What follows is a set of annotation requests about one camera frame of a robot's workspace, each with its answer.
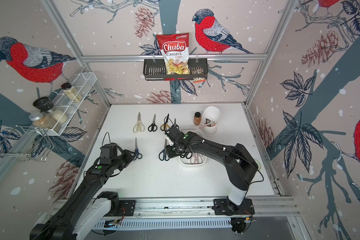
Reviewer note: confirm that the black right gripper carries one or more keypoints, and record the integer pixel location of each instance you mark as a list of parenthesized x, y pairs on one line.
[(168, 153)]

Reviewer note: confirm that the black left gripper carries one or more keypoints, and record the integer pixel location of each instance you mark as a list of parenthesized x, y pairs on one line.
[(129, 156)]

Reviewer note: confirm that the dark blue handled scissors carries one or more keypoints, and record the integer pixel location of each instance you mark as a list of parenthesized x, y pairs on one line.
[(163, 156)]

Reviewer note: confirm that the yellow black scissors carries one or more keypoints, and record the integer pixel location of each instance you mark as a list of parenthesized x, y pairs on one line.
[(165, 126)]

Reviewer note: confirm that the large black scissors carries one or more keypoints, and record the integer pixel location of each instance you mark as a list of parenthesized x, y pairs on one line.
[(153, 127)]

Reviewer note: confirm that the cream kitchen shears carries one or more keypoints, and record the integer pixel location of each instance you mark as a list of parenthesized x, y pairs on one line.
[(139, 127)]

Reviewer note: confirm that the long matte black scissors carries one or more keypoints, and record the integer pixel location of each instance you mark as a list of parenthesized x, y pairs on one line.
[(186, 155)]

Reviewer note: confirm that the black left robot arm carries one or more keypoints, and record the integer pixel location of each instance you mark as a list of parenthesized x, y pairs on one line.
[(61, 225)]

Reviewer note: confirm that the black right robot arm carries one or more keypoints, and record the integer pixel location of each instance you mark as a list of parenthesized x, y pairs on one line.
[(238, 162)]

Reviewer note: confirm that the white plastic storage box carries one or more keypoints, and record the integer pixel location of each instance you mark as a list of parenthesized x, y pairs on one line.
[(186, 162)]

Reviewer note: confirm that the pink kitchen shears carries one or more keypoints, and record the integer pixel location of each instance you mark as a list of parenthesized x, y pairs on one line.
[(196, 159)]

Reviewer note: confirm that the brown spice bottle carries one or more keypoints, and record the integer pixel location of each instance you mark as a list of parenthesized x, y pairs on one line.
[(197, 118)]

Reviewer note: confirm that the white utensil cup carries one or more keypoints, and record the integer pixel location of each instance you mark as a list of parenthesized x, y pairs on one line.
[(213, 114)]

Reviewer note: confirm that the small snack packet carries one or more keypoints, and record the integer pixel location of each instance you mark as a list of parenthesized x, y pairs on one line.
[(198, 79)]

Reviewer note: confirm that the spice jar with black lid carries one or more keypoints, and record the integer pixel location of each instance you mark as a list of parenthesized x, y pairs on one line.
[(71, 92)]

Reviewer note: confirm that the spice jar with silver lid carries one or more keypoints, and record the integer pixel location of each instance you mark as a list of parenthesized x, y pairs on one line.
[(42, 121)]

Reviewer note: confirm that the black funnel lid jar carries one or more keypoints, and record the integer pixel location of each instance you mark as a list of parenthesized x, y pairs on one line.
[(46, 106)]

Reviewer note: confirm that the red cassava chips bag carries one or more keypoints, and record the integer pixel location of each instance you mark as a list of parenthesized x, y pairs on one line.
[(175, 50)]

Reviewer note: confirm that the pink handled utensil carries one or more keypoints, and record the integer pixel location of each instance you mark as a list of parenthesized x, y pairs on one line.
[(208, 124)]

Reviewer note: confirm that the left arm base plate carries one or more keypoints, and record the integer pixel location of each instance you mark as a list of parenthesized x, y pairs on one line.
[(125, 208)]

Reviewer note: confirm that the white wire spice shelf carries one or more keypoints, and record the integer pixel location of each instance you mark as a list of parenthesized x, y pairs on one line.
[(83, 82)]

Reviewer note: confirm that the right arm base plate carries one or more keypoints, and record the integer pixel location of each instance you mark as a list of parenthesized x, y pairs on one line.
[(228, 208)]

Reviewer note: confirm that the black wire wall basket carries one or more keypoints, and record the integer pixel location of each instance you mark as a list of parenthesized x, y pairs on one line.
[(155, 70)]

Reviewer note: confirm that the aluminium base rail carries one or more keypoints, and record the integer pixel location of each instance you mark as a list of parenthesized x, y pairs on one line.
[(201, 207)]

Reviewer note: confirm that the aluminium corner frame post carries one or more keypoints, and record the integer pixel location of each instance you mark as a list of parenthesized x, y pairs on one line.
[(68, 36)]

